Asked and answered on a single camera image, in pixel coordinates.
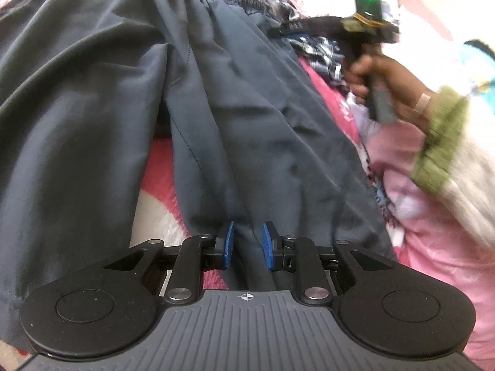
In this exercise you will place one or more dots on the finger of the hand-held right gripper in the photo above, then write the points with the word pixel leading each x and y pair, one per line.
pixel 309 26

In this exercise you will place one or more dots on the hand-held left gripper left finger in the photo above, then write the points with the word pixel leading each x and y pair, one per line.
pixel 229 245

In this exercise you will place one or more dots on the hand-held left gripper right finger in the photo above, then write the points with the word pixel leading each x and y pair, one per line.
pixel 267 245

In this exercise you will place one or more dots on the plaid shirt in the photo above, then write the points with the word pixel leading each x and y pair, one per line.
pixel 325 52

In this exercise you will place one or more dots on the dark grey pants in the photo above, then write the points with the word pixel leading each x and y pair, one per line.
pixel 96 85

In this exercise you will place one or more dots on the person's right forearm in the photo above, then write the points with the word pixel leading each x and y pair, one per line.
pixel 452 154

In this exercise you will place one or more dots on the person's right hand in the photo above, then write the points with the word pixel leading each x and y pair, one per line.
pixel 406 89

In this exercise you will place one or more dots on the red floral bed sheet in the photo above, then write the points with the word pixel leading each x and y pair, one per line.
pixel 158 170

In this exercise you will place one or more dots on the blue floral quilt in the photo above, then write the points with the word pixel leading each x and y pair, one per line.
pixel 479 69

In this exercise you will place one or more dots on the pink grey floral quilt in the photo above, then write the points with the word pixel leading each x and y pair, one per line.
pixel 425 239

